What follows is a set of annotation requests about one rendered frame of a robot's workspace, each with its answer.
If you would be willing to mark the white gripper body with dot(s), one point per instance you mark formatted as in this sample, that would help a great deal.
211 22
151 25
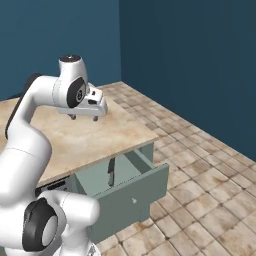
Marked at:
87 108

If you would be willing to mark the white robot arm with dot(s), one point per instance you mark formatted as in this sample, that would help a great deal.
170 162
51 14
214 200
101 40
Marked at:
26 156

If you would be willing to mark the grey-green open drawer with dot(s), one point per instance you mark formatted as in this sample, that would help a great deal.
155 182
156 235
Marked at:
133 196

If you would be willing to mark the small round drawer knob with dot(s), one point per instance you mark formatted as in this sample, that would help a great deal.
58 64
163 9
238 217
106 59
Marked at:
134 200

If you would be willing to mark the black appliance under counter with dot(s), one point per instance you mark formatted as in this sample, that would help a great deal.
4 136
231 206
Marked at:
53 185

